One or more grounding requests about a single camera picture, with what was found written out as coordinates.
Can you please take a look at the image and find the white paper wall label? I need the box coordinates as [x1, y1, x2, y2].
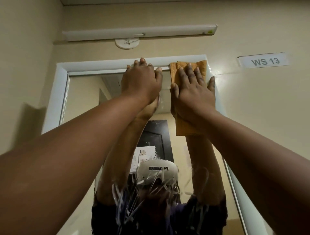
[237, 52, 290, 69]

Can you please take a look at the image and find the white framed wall mirror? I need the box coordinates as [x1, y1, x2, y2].
[41, 54, 274, 235]

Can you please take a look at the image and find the orange cleaning cloth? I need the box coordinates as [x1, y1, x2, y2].
[169, 60, 208, 136]

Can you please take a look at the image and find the person's left forearm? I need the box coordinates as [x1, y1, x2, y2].
[0, 93, 156, 235]

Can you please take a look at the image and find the white tube light fixture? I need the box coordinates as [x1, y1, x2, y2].
[62, 24, 218, 42]

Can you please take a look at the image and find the person's right forearm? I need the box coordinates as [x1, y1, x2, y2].
[200, 109, 310, 235]

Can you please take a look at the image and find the person's left hand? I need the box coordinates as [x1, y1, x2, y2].
[121, 58, 163, 105]

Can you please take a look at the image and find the person's right hand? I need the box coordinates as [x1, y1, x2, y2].
[170, 63, 216, 127]

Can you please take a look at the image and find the round white ceiling rose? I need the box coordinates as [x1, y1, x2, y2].
[115, 37, 140, 50]

